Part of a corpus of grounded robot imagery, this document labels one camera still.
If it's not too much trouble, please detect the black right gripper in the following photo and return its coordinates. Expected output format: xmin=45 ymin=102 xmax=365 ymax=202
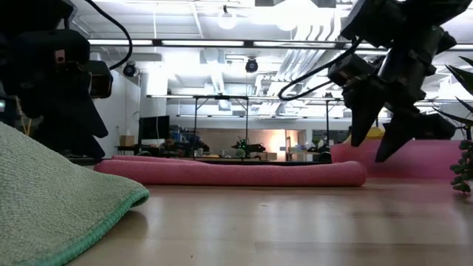
xmin=341 ymin=25 xmax=458 ymax=163

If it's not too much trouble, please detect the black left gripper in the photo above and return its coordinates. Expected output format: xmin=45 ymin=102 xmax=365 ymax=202
xmin=0 ymin=28 xmax=110 ymax=160

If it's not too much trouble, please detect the yellow microfiber towel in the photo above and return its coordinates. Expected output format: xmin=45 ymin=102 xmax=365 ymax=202
xmin=343 ymin=126 xmax=387 ymax=143

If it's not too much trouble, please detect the light green microfiber towel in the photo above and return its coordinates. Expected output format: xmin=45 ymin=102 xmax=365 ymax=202
xmin=0 ymin=121 xmax=151 ymax=266

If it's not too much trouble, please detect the pink microfiber towel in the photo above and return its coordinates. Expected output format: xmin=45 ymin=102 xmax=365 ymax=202
xmin=93 ymin=154 xmax=367 ymax=188

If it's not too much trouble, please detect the pink translucent plastic bin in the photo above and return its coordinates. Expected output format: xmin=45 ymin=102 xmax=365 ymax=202
xmin=330 ymin=138 xmax=467 ymax=181

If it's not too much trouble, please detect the cardboard box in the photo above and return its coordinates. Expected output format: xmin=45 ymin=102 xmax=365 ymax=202
xmin=118 ymin=134 xmax=136 ymax=148

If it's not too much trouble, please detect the black monitor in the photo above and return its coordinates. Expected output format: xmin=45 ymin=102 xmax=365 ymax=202
xmin=138 ymin=115 xmax=171 ymax=140

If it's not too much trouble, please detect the potted succulent plant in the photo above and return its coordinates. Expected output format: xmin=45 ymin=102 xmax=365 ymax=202
xmin=432 ymin=55 xmax=473 ymax=194

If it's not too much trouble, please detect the person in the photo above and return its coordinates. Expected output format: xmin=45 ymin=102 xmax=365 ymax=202
xmin=161 ymin=137 xmax=181 ymax=151

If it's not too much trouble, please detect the overhead light bar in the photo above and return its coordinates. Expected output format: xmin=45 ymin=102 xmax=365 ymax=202
xmin=86 ymin=38 xmax=473 ymax=52

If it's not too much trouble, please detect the black background workstation frame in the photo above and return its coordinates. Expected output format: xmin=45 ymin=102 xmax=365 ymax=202
xmin=191 ymin=95 xmax=251 ymax=160
xmin=324 ymin=97 xmax=347 ymax=140

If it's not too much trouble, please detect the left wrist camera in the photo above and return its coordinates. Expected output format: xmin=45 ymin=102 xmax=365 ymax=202
xmin=86 ymin=60 xmax=115 ymax=100

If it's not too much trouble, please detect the black right camera cable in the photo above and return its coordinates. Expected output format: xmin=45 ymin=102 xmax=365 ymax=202
xmin=276 ymin=36 xmax=365 ymax=103

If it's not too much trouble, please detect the black camera cable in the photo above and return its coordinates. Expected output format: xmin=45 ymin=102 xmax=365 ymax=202
xmin=276 ymin=36 xmax=365 ymax=103
xmin=84 ymin=0 xmax=133 ymax=72

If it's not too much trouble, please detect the black left camera cable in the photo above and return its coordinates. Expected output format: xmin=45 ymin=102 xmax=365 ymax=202
xmin=84 ymin=0 xmax=133 ymax=72

